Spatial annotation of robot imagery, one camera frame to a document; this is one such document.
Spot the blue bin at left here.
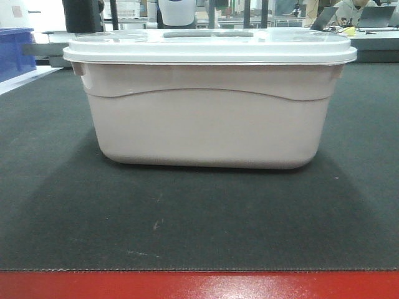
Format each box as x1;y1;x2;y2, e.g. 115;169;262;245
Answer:
1;27;36;82

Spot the dark grey table mat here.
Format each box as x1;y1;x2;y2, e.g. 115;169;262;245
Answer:
1;64;398;270

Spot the open grey laptop left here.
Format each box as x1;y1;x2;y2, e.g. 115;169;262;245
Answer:
310;6;338;31

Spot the open grey laptop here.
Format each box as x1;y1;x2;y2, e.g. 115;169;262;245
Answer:
356;6;395;29
310;6;338;31

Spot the seated person grey hoodie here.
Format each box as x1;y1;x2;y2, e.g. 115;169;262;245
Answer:
331;0;378;27

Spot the open grey laptop right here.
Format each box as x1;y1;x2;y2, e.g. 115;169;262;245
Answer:
356;6;395;29

